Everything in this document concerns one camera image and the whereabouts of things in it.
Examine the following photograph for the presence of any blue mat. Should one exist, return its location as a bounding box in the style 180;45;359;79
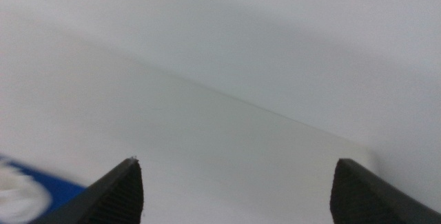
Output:
0;154;87;218

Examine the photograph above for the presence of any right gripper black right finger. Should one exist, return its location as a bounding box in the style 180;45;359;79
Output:
329;158;441;224

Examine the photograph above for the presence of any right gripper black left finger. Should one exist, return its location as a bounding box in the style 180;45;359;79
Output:
30;157;144;224

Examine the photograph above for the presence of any white shoe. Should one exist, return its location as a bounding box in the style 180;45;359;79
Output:
0;160;53;224

